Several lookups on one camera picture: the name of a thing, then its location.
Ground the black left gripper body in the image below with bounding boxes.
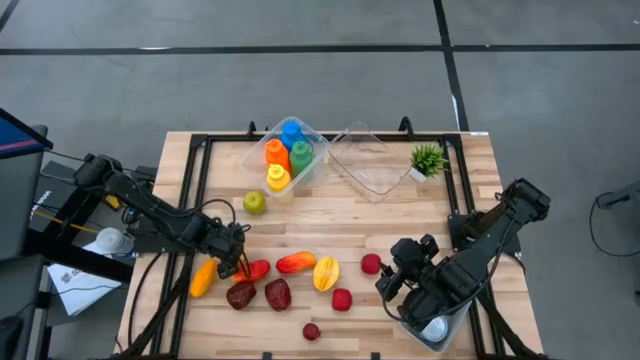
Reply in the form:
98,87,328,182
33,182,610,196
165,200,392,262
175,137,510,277
198,219,249,265

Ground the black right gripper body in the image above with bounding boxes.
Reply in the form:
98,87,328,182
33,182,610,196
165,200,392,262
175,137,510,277
392,234,454,304

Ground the red elongated toy fruit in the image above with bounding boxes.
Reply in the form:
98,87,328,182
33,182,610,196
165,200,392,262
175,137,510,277
230,258,272,285

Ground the silver tin can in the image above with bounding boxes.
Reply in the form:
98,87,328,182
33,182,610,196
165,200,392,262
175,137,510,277
421,314,450,345

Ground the orange-yellow toy mango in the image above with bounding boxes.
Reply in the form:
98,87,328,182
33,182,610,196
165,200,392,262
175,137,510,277
188,258,220,299

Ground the dark red toy fruit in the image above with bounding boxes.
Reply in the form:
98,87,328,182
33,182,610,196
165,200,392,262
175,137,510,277
264,277,293,313
225,282,257,311

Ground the red toy apple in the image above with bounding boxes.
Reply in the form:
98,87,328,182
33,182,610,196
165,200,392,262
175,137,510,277
331,287,354,313
360,252,383,276

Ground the green toy apple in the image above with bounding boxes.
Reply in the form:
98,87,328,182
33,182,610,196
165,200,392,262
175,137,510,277
242,190,267,216

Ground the red and yellow toy mango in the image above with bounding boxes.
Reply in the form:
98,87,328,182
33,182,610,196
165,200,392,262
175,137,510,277
275,250,318,275

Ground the yellow toy starfruit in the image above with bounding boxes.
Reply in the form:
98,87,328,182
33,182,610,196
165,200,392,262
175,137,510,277
312,255,341,293

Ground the yellow plastic bottle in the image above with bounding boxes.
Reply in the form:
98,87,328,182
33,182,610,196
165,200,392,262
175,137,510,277
265,163,292,195

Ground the orange plastic bottle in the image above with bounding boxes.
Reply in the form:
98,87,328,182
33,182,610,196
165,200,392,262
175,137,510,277
263,138,291,174

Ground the green plastic bottle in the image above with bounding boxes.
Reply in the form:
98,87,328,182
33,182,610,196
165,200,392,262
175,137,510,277
289,140,315,177

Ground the blue plastic bottle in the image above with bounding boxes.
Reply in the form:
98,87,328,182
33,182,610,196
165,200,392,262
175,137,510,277
280,121,307,151

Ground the grey rectangular tray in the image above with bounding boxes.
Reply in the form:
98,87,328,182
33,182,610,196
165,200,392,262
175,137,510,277
396,298,472,355

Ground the clear plastic water bottle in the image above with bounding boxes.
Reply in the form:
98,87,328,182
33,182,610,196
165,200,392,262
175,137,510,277
94,226,136,256

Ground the small green potted plant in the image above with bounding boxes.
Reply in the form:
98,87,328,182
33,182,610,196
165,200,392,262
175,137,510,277
409,142,450,185

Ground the shallow clear plastic bin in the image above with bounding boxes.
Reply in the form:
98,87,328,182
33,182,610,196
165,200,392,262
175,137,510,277
329,121,412,205

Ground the deep clear plastic bin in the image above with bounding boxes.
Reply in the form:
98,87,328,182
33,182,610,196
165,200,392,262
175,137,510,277
239,116,331,204

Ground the white paper sheet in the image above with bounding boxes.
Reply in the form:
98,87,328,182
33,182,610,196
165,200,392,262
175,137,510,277
47,241,124,318

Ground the black stand with white lettering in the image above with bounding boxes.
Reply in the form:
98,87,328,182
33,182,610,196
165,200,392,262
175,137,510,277
24,159,136,284

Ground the blue computer screen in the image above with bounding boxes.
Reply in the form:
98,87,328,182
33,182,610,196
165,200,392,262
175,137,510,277
0,107,54,161

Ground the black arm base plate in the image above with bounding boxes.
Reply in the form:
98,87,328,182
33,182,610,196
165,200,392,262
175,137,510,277
132,219,206,255
448,213,522,255

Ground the black aluminium table frame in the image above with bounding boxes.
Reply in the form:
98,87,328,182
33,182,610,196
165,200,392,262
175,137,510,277
117,116,549,360

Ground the black floor cable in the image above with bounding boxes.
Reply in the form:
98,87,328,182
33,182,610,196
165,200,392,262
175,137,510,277
588,191,640,259

